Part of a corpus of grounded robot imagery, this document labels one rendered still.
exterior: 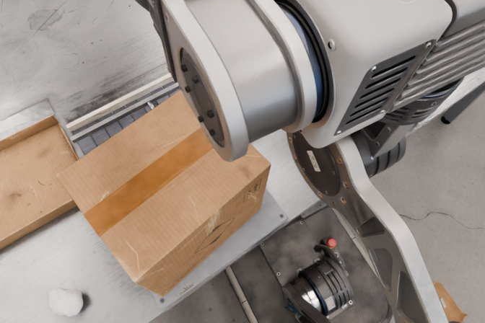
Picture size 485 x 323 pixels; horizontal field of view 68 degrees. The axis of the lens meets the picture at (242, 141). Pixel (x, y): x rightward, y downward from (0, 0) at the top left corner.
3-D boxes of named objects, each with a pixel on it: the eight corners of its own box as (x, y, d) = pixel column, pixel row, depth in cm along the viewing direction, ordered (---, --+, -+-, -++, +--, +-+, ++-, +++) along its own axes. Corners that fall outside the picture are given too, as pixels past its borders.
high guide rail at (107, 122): (387, -23, 116) (389, -27, 115) (390, -21, 116) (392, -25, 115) (71, 140, 85) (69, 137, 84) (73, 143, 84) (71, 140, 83)
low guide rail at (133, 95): (366, -22, 124) (368, -27, 122) (368, -20, 123) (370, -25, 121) (68, 128, 92) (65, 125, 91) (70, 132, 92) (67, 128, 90)
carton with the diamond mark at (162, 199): (199, 144, 96) (189, 83, 72) (261, 208, 88) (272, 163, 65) (102, 218, 86) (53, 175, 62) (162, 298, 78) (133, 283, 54)
